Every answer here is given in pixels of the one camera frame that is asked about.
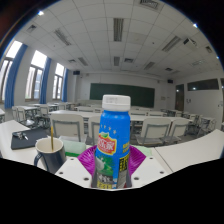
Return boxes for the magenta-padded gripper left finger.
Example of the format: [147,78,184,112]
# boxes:
[54,144,98,188]

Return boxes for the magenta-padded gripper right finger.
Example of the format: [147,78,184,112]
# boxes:
[128,144,168,188]

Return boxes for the blue drink bottle white cap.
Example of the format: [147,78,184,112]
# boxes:
[90,94,132,190]

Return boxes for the navy mug white inside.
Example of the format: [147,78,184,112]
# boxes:
[33,137,67,175]

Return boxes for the wooden stir stick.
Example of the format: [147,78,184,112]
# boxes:
[50,125,55,151]

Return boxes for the group of classroom chairs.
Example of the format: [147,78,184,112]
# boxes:
[11,99,224,148]

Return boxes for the black notebook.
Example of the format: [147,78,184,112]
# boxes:
[10,128,49,150]

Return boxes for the green chalkboard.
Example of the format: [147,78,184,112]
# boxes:
[89,82,156,108]

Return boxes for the group of classroom desks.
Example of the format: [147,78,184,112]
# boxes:
[0,99,224,134]

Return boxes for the blue curtain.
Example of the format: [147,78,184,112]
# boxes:
[61,68,69,103]
[39,57,53,105]
[3,43,28,109]

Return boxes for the tall window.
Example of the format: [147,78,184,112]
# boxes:
[24,49,48,101]
[52,62,65,100]
[0,40,23,103]

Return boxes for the ceiling projector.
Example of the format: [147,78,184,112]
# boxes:
[183,37,198,49]

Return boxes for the group of ceiling lights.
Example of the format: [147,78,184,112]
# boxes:
[26,0,214,73]

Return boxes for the dark wall window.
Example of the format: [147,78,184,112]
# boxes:
[187,78,220,92]

